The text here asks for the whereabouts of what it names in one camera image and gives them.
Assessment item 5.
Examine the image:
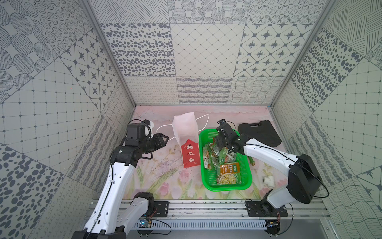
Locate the white red paper gift bag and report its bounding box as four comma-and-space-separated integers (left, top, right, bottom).
156, 112, 210, 168

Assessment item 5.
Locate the large green soup packet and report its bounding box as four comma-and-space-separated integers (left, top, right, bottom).
215, 162, 242, 185

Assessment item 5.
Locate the green condiment packet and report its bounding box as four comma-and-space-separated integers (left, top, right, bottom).
218, 147, 236, 164

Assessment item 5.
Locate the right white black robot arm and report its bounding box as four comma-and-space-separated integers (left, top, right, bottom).
216, 119, 329, 212

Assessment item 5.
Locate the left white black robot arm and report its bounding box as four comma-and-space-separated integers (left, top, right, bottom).
72, 119, 169, 239

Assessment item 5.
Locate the green red sauce packet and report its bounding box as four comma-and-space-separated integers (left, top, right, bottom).
203, 144, 217, 170

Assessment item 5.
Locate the black plastic tool case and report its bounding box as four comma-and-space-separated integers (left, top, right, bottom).
238, 120, 282, 147

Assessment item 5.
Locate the green plastic basket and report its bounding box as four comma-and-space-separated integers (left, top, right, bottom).
199, 129, 252, 192

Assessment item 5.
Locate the white crumpled tissue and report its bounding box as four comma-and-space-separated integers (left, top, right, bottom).
262, 175, 275, 188

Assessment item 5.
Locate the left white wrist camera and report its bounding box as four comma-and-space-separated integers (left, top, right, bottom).
142, 119, 154, 129

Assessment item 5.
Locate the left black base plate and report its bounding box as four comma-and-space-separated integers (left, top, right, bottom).
141, 201, 170, 218

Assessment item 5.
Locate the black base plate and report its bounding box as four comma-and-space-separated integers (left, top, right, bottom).
244, 200, 288, 218
141, 201, 170, 218

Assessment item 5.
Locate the aluminium mounting rail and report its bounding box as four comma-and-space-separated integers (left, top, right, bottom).
85, 199, 330, 222

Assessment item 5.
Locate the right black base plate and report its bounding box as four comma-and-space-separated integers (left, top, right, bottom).
244, 200, 288, 218

